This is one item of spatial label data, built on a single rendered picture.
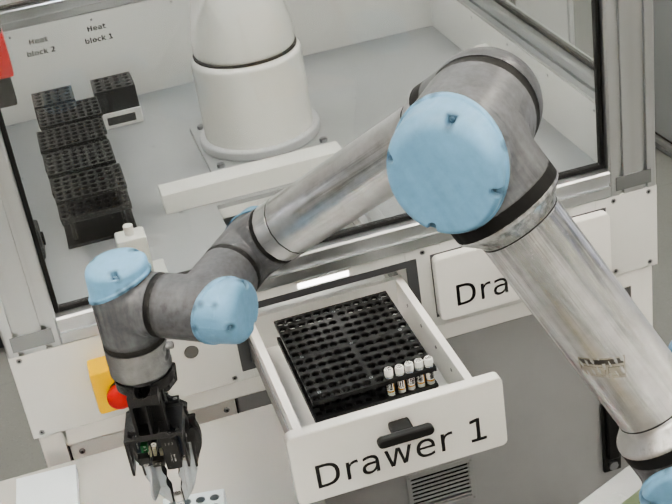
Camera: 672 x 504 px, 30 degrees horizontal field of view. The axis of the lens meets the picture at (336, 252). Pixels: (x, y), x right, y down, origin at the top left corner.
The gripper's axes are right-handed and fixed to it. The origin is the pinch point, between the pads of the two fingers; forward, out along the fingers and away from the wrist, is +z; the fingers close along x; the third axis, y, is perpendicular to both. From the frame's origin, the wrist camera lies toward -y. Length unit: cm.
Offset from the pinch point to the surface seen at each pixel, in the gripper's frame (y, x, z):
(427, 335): -23.6, 36.5, -0.9
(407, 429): 2.2, 30.2, -4.7
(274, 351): -31.9, 13.8, 2.8
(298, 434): 1.6, 16.7, -6.3
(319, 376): -14.2, 20.2, -3.5
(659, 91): -242, 140, 67
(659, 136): -242, 140, 83
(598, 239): -40, 66, -2
